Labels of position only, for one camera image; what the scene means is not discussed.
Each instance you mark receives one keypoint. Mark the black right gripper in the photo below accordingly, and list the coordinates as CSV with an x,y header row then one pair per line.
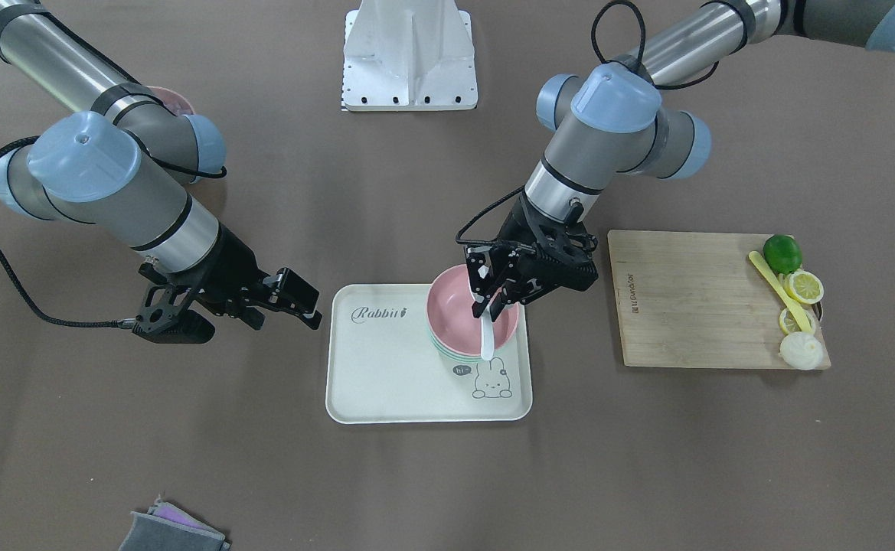
x,y
237,262

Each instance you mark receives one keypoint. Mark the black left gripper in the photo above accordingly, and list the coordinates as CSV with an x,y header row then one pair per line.
x,y
514,226

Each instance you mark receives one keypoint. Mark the white ceramic spoon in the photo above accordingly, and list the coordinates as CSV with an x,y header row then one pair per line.
x,y
487,331

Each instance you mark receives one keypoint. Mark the small pink bowl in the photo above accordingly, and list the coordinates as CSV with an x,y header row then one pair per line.
x,y
449,311

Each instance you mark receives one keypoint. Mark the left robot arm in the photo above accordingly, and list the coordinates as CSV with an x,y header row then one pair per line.
x,y
613,122

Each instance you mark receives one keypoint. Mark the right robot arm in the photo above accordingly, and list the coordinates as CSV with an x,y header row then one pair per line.
x,y
122,160

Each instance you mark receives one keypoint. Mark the green bowl stack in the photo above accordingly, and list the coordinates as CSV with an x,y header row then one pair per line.
x,y
455,352

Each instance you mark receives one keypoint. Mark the large pink bowl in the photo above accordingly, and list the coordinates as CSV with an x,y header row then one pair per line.
x,y
173,101

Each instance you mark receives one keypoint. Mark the white serving tray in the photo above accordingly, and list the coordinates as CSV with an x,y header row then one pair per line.
x,y
383,365

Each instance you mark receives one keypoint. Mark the bamboo cutting board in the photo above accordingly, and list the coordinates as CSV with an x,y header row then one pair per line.
x,y
694,300

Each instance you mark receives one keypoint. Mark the grey folded cloth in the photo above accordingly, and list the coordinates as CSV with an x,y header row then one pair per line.
x,y
165,526

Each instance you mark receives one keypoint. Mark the green lime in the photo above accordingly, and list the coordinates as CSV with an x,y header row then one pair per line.
x,y
782,254

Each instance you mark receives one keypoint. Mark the lemon slice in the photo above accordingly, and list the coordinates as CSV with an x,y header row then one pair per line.
x,y
804,287
788,324

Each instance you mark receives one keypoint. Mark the white camera mast base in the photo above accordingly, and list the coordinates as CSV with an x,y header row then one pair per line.
x,y
408,56

